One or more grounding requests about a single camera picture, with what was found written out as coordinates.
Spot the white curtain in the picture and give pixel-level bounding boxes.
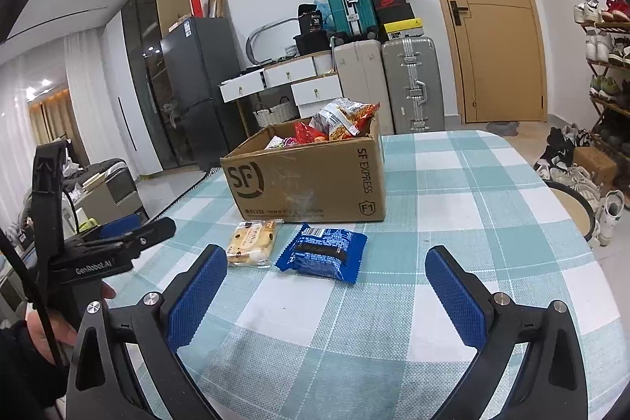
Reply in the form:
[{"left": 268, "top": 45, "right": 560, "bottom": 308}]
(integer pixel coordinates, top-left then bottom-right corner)
[{"left": 0, "top": 31, "right": 106, "bottom": 224}]

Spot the grey sofa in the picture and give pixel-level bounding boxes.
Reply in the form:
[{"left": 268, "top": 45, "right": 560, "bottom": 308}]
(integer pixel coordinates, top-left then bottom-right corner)
[{"left": 61, "top": 158, "right": 146, "bottom": 234}]

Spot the person's left forearm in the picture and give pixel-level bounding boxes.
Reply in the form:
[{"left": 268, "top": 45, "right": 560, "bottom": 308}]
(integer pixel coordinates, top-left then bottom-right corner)
[{"left": 0, "top": 319, "right": 70, "bottom": 420}]

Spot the round stool black rim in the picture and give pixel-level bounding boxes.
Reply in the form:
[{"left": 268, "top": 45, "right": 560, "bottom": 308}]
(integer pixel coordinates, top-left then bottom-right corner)
[{"left": 544, "top": 180, "right": 594, "bottom": 244}]

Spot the woven basket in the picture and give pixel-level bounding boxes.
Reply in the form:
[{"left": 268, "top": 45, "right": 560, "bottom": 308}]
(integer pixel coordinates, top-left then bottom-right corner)
[{"left": 252, "top": 96, "right": 297, "bottom": 128}]

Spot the black cable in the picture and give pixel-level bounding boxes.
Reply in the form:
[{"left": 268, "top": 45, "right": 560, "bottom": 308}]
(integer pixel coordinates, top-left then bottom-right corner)
[{"left": 0, "top": 230, "right": 65, "bottom": 366}]

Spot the bamboo shoe rack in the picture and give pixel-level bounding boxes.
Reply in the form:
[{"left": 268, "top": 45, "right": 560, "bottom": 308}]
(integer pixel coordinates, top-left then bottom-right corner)
[{"left": 573, "top": 0, "right": 630, "bottom": 155}]

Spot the yellow and black shoe box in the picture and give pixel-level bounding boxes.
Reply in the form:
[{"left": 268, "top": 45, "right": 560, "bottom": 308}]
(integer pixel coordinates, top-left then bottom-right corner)
[{"left": 383, "top": 17, "right": 418, "bottom": 41}]

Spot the cream suitcase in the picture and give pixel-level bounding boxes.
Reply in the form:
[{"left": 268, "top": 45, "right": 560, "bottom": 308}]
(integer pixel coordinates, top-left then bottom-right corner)
[{"left": 333, "top": 39, "right": 395, "bottom": 135}]

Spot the dark grey refrigerator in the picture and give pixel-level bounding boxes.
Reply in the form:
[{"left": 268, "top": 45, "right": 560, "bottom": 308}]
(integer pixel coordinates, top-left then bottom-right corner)
[{"left": 160, "top": 17, "right": 247, "bottom": 172}]

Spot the wooden door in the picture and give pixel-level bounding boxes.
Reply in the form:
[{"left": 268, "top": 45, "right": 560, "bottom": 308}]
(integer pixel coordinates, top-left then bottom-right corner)
[{"left": 406, "top": 0, "right": 549, "bottom": 124}]

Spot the cream biscuit packet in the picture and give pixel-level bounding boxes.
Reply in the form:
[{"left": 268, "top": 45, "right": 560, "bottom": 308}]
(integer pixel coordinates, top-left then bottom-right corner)
[{"left": 226, "top": 219, "right": 280, "bottom": 267}]

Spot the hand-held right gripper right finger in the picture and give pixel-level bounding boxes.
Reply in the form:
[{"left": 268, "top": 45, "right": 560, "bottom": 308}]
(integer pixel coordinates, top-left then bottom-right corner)
[{"left": 424, "top": 245, "right": 589, "bottom": 420}]

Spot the blue cookie packet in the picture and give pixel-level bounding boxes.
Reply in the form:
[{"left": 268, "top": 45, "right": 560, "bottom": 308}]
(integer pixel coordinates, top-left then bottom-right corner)
[{"left": 274, "top": 223, "right": 368, "bottom": 285}]

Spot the black carton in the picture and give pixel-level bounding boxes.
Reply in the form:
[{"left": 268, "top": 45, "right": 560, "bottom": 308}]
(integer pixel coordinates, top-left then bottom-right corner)
[{"left": 297, "top": 4, "right": 330, "bottom": 36}]

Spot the small cardboard box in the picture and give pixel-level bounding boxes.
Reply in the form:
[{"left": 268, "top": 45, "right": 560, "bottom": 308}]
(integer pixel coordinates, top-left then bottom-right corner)
[{"left": 572, "top": 147, "right": 618, "bottom": 192}]

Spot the silver suitcase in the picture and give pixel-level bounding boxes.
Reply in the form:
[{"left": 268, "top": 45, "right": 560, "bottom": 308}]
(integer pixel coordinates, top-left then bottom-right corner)
[{"left": 381, "top": 37, "right": 446, "bottom": 134}]

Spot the group of shoes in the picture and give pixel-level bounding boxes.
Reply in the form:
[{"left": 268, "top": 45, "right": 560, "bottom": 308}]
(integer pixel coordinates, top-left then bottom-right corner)
[{"left": 534, "top": 0, "right": 630, "bottom": 246}]

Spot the red and black shoe box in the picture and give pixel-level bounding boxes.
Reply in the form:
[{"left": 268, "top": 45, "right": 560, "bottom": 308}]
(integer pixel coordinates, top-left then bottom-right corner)
[{"left": 370, "top": 0, "right": 415, "bottom": 24}]

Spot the white drawer cabinet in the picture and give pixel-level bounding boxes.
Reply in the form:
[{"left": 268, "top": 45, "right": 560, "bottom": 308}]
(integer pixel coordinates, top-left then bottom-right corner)
[{"left": 219, "top": 51, "right": 345, "bottom": 106}]

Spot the dark glass cabinet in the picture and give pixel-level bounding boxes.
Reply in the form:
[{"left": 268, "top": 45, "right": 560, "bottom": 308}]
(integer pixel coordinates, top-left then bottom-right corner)
[{"left": 120, "top": 0, "right": 193, "bottom": 172}]

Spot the red snack bag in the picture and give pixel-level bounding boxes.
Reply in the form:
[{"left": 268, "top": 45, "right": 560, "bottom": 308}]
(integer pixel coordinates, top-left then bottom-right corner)
[{"left": 294, "top": 120, "right": 328, "bottom": 144}]

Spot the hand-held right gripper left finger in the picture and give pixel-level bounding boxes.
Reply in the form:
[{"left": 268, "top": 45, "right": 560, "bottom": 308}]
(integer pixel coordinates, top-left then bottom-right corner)
[{"left": 64, "top": 244, "right": 228, "bottom": 420}]

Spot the grey hoop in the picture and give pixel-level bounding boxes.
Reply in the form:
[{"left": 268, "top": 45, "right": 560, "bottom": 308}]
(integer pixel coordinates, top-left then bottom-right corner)
[{"left": 245, "top": 19, "right": 301, "bottom": 64}]

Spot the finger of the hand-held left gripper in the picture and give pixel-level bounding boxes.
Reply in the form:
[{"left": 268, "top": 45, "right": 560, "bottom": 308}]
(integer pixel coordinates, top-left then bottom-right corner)
[
  {"left": 81, "top": 213, "right": 143, "bottom": 240},
  {"left": 81, "top": 217, "right": 177, "bottom": 259}
]

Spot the person's left hand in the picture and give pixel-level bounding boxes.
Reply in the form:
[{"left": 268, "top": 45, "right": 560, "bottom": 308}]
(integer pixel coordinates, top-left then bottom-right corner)
[{"left": 24, "top": 283, "right": 118, "bottom": 369}]

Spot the brown cardboard box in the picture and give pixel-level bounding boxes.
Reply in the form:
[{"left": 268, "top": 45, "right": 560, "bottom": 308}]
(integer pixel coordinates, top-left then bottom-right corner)
[{"left": 220, "top": 112, "right": 387, "bottom": 224}]

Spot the blue plastic bag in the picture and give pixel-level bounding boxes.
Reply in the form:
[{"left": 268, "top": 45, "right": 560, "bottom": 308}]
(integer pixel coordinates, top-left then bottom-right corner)
[{"left": 312, "top": 0, "right": 335, "bottom": 32}]

